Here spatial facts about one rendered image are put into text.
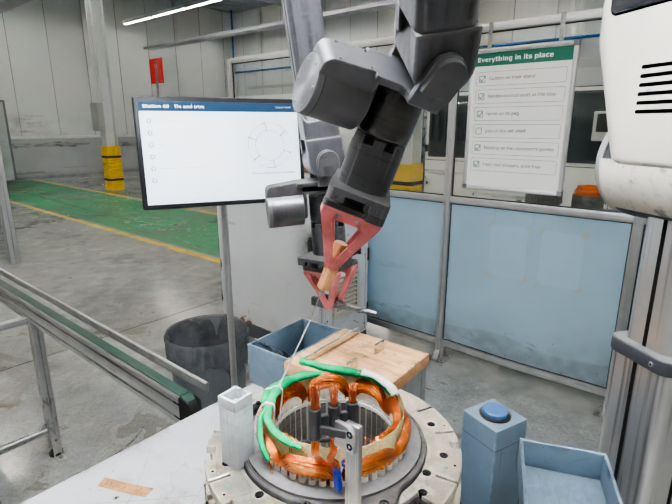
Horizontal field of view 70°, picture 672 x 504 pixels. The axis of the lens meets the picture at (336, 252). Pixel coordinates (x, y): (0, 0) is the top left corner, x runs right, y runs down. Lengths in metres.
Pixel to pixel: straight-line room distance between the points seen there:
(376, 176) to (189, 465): 0.84
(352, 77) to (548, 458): 0.57
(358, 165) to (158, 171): 1.13
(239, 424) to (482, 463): 0.43
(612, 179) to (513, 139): 2.01
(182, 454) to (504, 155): 2.20
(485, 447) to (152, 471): 0.69
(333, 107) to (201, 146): 1.15
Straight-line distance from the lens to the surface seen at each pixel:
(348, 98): 0.46
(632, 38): 0.79
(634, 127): 0.76
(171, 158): 1.58
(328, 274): 0.55
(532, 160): 2.76
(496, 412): 0.85
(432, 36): 0.44
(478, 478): 0.89
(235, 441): 0.61
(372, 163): 0.49
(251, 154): 1.61
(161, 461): 1.20
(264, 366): 0.98
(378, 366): 0.90
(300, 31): 0.77
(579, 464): 0.78
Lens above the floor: 1.49
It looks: 15 degrees down
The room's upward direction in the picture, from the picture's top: straight up
